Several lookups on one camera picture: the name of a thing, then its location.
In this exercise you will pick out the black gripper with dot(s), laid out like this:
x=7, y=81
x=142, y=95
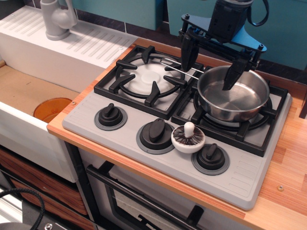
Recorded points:
x=225, y=26

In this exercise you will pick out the stainless steel pot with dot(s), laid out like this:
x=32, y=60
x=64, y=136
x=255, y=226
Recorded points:
x=233, y=95

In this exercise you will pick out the white toy mushroom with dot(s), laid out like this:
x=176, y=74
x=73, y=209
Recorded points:
x=188, y=138

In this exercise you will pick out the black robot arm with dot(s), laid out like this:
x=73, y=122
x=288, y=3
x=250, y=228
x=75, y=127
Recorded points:
x=223, y=34

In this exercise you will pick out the black middle stove knob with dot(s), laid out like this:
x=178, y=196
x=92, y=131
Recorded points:
x=155, y=137

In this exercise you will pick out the black stove knob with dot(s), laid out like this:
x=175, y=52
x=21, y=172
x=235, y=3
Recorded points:
x=211, y=160
x=110, y=118
x=155, y=137

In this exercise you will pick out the black right stove knob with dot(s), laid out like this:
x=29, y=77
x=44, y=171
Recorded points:
x=211, y=160

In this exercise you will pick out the black left stove knob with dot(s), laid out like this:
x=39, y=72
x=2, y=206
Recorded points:
x=110, y=118

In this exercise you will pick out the grey toy stove top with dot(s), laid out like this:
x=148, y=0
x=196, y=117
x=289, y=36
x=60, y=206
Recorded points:
x=239, y=185

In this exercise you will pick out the black left burner grate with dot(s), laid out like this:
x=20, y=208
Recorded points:
x=148, y=80

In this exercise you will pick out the black burner grate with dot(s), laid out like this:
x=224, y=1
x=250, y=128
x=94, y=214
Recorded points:
x=148, y=80
x=258, y=136

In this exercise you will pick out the black right burner grate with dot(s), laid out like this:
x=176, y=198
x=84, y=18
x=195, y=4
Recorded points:
x=258, y=136

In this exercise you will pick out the grey toy faucet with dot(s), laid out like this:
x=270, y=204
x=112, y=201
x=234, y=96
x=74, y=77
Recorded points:
x=58, y=21

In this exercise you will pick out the orange plastic bowl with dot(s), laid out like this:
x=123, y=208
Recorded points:
x=49, y=109

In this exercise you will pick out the white toy sink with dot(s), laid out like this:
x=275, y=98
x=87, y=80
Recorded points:
x=34, y=69

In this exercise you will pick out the wooden drawer fronts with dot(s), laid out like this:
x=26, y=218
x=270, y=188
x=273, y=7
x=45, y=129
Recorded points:
x=62, y=198

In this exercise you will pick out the oven door with black handle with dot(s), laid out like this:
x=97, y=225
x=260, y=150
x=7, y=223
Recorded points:
x=138, y=204

